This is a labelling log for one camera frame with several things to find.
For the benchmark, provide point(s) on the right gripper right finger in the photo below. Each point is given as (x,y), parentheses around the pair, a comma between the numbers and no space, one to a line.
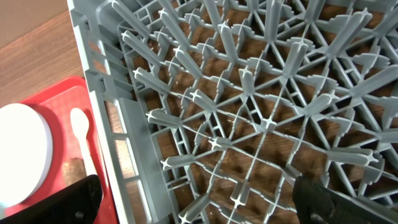
(315,203)

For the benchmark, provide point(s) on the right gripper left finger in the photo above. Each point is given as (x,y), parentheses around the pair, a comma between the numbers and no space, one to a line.
(77,203)

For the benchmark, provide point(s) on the light blue plate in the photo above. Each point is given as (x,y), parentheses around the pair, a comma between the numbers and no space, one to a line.
(26,152)

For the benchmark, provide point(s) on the grey dishwasher rack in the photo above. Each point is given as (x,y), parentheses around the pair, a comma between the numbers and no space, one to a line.
(207,111)

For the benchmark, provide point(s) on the white plastic spoon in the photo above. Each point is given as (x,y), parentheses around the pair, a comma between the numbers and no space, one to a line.
(80,127)

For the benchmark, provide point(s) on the red serving tray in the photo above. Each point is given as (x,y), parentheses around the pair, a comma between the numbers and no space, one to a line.
(55,104)

